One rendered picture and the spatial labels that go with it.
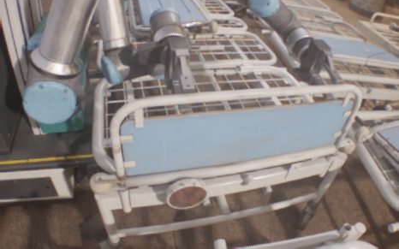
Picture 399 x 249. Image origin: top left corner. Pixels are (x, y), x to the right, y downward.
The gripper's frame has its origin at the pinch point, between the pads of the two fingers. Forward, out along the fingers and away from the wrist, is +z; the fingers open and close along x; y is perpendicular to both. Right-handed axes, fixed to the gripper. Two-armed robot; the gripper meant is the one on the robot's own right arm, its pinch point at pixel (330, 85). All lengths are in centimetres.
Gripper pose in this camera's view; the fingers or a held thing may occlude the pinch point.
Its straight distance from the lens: 84.6
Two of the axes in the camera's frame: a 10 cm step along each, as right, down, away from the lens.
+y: -9.6, 0.9, -2.5
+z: 2.3, 7.6, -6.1
